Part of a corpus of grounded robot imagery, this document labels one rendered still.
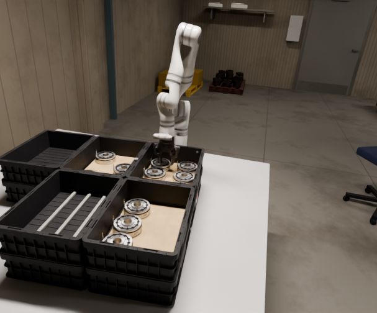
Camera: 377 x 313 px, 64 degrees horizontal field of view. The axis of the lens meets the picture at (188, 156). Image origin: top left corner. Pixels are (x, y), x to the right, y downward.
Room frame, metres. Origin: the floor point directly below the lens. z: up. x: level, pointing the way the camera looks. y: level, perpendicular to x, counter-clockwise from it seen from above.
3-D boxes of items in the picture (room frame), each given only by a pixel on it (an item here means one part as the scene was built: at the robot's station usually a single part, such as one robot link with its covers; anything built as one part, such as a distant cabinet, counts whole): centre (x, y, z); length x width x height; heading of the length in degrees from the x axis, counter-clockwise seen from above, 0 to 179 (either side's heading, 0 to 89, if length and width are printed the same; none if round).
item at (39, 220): (0.92, 0.43, 0.87); 0.40 x 0.30 x 0.11; 173
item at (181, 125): (1.63, 0.06, 1.04); 0.09 x 0.09 x 0.17; 12
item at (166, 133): (1.36, 0.12, 1.05); 0.11 x 0.09 x 0.06; 166
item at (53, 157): (1.35, 0.68, 0.87); 0.40 x 0.30 x 0.11; 173
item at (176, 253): (0.88, 0.14, 0.92); 0.40 x 0.30 x 0.02; 173
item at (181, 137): (1.63, 0.06, 0.88); 0.09 x 0.09 x 0.17; 80
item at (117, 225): (0.89, 0.21, 0.86); 0.10 x 0.10 x 0.01
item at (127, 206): (1.00, 0.19, 0.86); 0.10 x 0.10 x 0.01
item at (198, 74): (6.78, 0.26, 0.20); 1.12 x 0.75 x 0.40; 167
